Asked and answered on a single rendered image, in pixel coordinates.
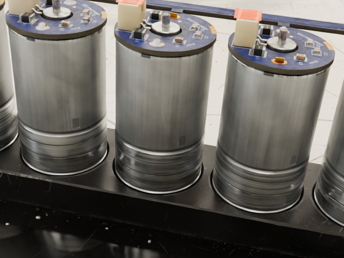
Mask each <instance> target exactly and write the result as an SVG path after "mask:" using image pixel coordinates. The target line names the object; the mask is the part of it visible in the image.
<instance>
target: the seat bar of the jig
mask: <svg viewBox="0 0 344 258"><path fill-rule="evenodd" d="M215 155H216V146H213V145H207V144H204V148H203V158H202V167H201V177H200V179H199V181H198V182H197V183H196V184H195V185H194V186H192V187H191V188H189V189H187V190H185V191H182V192H179V193H175V194H171V195H150V194H146V193H142V192H138V191H135V190H133V189H130V188H129V187H127V186H125V185H124V184H123V183H122V182H120V181H119V179H118V178H117V177H116V175H115V129H113V128H107V157H106V159H105V160H104V161H103V162H102V163H101V164H100V165H99V166H97V167H96V168H94V169H93V170H90V171H88V172H85V173H82V174H78V175H73V176H62V177H59V176H48V175H43V174H40V173H37V172H35V171H33V170H31V169H29V168H28V167H27V166H26V165H25V164H24V163H23V161H22V152H21V146H20V137H18V138H17V140H16V141H15V142H14V143H13V144H12V145H11V146H10V147H8V148H7V149H5V150H3V151H1V152H0V199H4V200H9V201H14V202H20V203H25V204H30V205H35V206H40V207H46V208H51V209H56V210H61V211H67V212H72V213H77V214H82V215H86V216H91V217H96V218H102V219H107V220H112V221H117V222H122V223H128V224H133V225H138V226H143V227H148V228H153V229H159V230H164V231H169V232H175V233H180V234H185V235H190V236H194V237H199V238H204V239H209V240H215V241H220V242H225V243H230V244H236V245H241V246H246V247H251V248H256V249H261V250H267V251H272V252H277V253H282V254H288V255H293V256H298V257H303V258H344V227H341V226H339V225H338V224H336V223H334V222H333V221H331V220H330V219H328V218H327V217H326V216H325V215H324V214H323V213H322V212H321V211H320V210H319V209H318V207H317V206H316V204H315V202H314V199H313V194H314V191H315V187H316V182H317V178H318V174H319V170H320V166H321V164H316V163H311V162H308V167H307V171H306V175H305V179H304V183H303V188H302V192H301V195H300V200H299V202H298V204H297V205H296V206H294V207H293V208H291V209H290V210H287V211H285V212H282V213H277V214H255V213H249V212H245V211H242V210H239V209H236V208H234V207H232V206H230V205H228V204H227V203H225V202H224V201H223V200H222V199H220V198H219V197H218V195H217V194H216V193H215V191H214V189H213V187H212V177H213V168H214V160H215Z"/></svg>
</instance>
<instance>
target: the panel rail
mask: <svg viewBox="0 0 344 258"><path fill-rule="evenodd" d="M86 1H93V2H100V3H108V4H115V5H117V4H118V3H117V2H116V1H117V0H86ZM146 9H153V10H161V11H172V12H176V13H178V12H181V13H186V14H191V15H198V16H206V17H214V18H221V19H229V20H237V18H234V14H235V9H227V8H219V7H211V6H203V5H196V4H188V3H180V2H172V1H165V0H146ZM259 24H264V25H275V26H284V27H291V28H296V29H302V30H310V31H317V32H325V33H332V34H340V35H344V24H340V23H333V22H328V21H320V20H312V19H304V18H297V17H289V16H281V15H273V14H266V13H262V19H261V21H260V22H259Z"/></svg>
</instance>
